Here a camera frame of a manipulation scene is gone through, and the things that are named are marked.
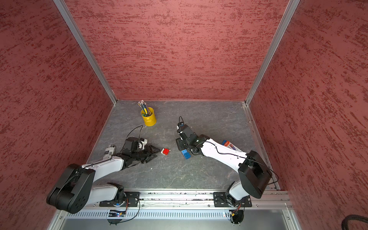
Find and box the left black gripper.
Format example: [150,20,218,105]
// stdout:
[132,145,161,163]

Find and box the long blue lego brick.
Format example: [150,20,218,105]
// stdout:
[181,149,191,160]

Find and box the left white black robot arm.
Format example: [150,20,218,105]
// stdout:
[46,145,161,214]

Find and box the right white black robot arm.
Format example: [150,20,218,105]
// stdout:
[176,135,273,201]

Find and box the yellow pencil cup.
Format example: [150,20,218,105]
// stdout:
[141,107,157,127]

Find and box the red blue white packet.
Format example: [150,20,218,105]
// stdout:
[222,140,242,152]

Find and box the bundle of coloured pencils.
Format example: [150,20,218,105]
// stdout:
[138,100,151,117]

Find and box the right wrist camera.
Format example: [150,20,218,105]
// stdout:
[177,122,198,142]

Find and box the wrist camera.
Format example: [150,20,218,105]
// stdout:
[123,137,148,152]
[177,122,198,142]

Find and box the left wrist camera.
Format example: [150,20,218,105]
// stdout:
[123,137,148,152]

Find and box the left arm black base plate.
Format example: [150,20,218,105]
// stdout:
[99,191,140,209]

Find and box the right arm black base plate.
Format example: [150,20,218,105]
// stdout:
[213,192,252,208]

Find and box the aluminium front rail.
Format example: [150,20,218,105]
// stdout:
[58,189,292,210]

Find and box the right aluminium corner post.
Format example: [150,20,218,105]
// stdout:
[245,0,300,106]

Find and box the aluminium corner post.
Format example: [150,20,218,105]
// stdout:
[53,0,118,106]
[245,0,300,106]

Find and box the black hose bottom right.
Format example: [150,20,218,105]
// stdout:
[341,214,368,230]

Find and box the left aluminium corner post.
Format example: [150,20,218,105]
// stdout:
[53,0,118,106]

